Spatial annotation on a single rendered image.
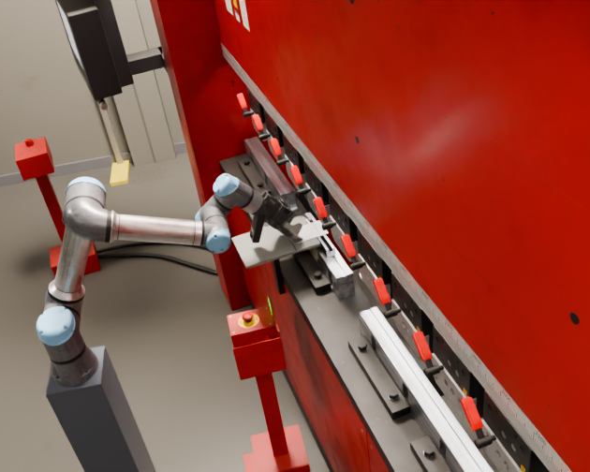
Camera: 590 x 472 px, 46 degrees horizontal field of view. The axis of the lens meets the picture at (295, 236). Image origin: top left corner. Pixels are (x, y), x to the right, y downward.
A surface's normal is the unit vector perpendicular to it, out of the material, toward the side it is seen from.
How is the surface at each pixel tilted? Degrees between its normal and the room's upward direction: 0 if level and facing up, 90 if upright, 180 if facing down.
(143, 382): 0
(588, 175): 90
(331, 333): 0
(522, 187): 90
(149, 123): 90
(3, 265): 0
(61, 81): 90
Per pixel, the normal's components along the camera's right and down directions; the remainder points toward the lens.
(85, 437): 0.15, 0.58
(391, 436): -0.12, -0.80
